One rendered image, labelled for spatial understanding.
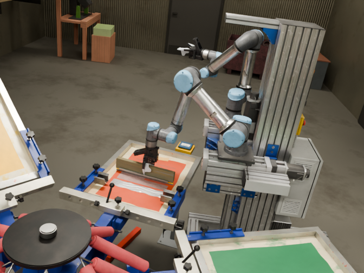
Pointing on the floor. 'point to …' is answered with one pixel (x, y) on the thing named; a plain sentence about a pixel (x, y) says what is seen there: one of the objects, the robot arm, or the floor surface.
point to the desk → (319, 72)
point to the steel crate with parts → (234, 64)
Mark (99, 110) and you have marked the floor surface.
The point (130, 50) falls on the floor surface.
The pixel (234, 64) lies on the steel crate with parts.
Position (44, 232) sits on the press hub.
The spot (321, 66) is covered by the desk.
